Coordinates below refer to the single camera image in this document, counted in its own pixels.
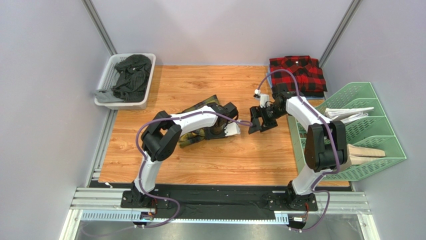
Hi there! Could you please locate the white paper stack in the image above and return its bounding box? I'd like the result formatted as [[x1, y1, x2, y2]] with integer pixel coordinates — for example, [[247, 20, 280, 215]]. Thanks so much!
[[324, 107, 375, 125]]

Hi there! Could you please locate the yellow black plaid shirt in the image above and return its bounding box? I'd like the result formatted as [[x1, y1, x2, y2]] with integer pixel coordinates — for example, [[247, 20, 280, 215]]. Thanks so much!
[[178, 94, 220, 148]]

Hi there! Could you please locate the green plastic file organizer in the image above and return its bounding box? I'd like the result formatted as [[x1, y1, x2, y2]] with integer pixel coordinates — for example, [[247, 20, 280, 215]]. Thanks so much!
[[288, 81, 408, 182]]

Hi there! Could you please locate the dark grey shirt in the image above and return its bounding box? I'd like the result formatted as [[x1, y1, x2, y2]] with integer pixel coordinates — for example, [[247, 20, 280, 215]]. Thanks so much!
[[93, 54, 152, 104]]

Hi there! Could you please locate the wooden block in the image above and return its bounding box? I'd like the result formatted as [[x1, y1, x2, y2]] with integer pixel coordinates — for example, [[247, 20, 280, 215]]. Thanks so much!
[[346, 144, 386, 166]]

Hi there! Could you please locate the red black plaid folded shirt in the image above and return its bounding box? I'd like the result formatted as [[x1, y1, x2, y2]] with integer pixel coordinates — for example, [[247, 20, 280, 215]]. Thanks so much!
[[269, 55, 328, 98]]

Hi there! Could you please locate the left aluminium corner post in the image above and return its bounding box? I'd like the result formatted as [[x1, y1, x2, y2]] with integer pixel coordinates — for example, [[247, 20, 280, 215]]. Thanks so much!
[[81, 0, 118, 56]]

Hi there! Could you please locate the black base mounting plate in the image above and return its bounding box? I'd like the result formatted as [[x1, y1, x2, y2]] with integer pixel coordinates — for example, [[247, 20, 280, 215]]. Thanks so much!
[[112, 183, 318, 220]]

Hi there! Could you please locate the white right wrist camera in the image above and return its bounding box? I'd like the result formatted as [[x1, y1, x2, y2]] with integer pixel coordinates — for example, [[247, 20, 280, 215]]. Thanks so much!
[[253, 89, 270, 108]]

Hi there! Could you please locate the aluminium frame rail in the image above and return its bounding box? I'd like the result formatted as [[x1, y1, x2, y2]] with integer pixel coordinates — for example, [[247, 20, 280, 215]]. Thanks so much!
[[61, 111, 379, 240]]

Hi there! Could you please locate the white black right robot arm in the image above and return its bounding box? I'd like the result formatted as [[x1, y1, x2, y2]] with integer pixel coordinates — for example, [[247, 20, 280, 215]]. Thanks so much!
[[248, 87, 348, 210]]

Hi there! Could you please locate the aluminium corner post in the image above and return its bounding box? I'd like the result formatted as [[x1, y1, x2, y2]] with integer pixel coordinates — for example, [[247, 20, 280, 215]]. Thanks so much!
[[319, 0, 363, 68], [81, 0, 118, 56]]

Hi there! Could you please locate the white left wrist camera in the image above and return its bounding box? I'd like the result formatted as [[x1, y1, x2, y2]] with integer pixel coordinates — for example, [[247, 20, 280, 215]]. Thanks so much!
[[223, 122, 241, 137]]

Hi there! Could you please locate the right aluminium corner post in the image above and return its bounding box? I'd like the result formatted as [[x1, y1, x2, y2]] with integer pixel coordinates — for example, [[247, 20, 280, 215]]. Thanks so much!
[[319, 0, 363, 68]]

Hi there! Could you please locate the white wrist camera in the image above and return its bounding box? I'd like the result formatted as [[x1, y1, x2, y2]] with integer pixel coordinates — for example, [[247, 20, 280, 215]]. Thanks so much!
[[223, 122, 241, 137], [253, 89, 270, 108]]

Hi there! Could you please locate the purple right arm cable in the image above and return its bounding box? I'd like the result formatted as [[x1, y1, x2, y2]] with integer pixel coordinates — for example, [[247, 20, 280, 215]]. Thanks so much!
[[254, 69, 342, 233]]

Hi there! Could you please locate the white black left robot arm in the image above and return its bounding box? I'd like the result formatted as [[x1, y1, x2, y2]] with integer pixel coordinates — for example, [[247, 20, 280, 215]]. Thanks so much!
[[120, 102, 241, 208]]

